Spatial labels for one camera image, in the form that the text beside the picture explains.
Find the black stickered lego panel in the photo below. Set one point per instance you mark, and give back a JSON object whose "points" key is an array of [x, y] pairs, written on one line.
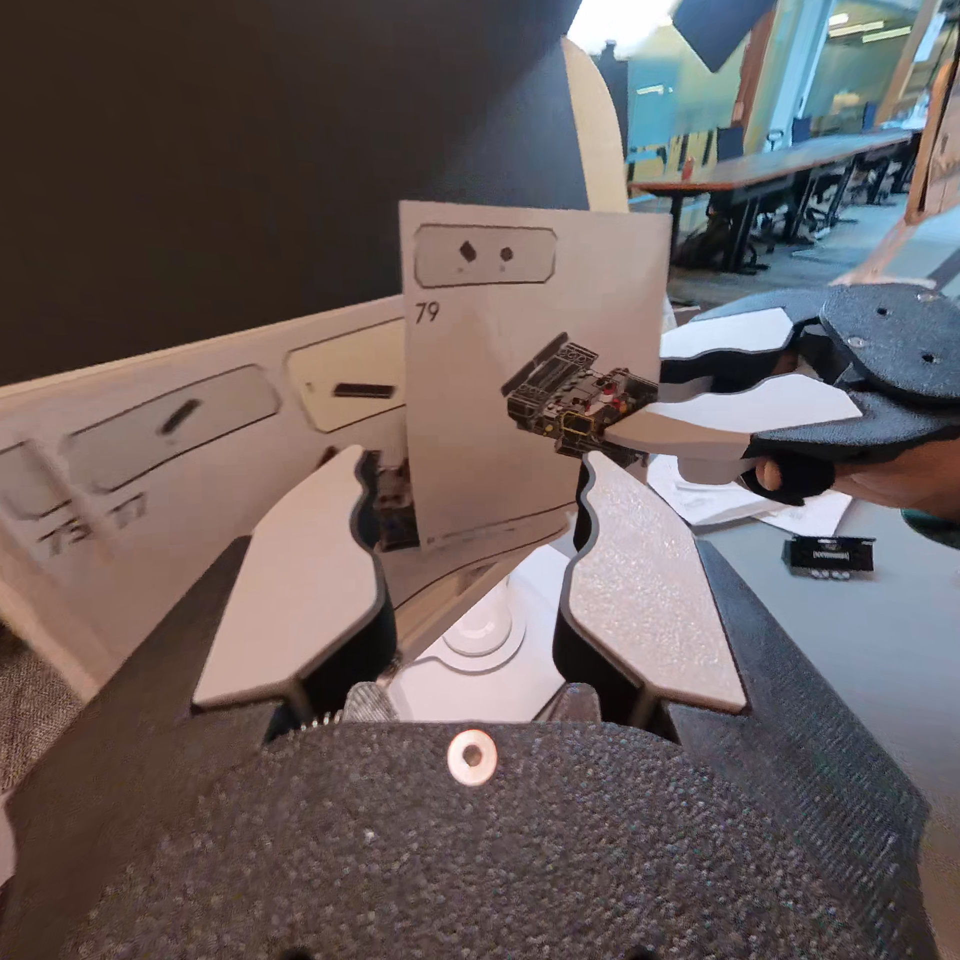
{"points": [[829, 556]]}

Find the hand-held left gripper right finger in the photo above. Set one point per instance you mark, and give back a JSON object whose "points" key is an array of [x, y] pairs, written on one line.
{"points": [[645, 600]]}

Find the black lighting flag panel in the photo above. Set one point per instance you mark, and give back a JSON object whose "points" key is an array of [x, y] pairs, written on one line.
{"points": [[720, 34]]}

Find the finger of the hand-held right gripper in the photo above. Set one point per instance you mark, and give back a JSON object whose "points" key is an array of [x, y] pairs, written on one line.
{"points": [[720, 420], [735, 330]]}

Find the white numbered paper bag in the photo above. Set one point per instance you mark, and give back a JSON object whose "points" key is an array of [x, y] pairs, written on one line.
{"points": [[705, 502]]}

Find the black backdrop board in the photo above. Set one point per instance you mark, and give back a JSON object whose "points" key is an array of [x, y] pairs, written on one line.
{"points": [[262, 150]]}

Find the long background table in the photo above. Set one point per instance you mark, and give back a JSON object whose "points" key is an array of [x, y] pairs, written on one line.
{"points": [[750, 169]]}

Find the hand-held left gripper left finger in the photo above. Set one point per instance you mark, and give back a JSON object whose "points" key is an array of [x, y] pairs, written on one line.
{"points": [[300, 592]]}

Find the person's right hand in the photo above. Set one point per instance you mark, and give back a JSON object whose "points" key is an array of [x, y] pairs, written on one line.
{"points": [[915, 480]]}

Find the lego instruction booklet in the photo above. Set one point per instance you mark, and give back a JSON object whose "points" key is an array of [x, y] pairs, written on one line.
{"points": [[525, 315]]}

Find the white book stand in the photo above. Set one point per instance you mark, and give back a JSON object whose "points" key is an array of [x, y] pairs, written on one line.
{"points": [[465, 694]]}

